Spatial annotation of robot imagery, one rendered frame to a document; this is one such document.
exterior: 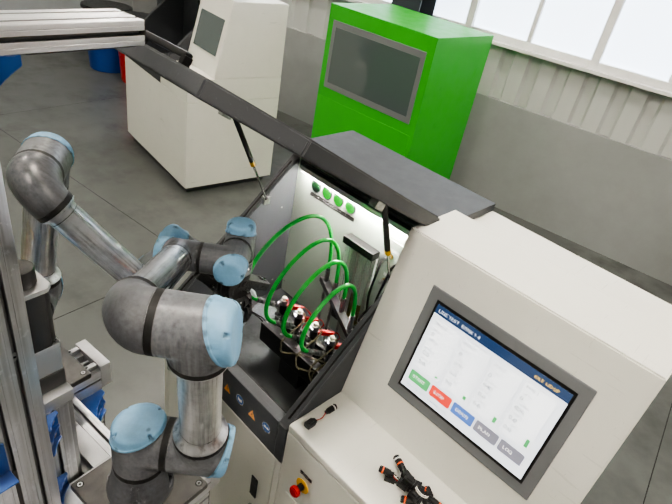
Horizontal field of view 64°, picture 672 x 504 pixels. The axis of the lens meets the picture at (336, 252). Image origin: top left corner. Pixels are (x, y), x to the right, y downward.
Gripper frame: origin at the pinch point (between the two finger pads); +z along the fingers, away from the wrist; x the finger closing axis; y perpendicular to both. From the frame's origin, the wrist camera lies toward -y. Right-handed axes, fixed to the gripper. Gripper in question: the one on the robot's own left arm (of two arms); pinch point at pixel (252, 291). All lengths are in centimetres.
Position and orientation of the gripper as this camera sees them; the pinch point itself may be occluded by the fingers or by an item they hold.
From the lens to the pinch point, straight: 173.6
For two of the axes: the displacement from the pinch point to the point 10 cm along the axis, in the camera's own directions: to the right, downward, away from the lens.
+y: -6.3, 7.6, -1.3
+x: 5.6, 3.4, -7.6
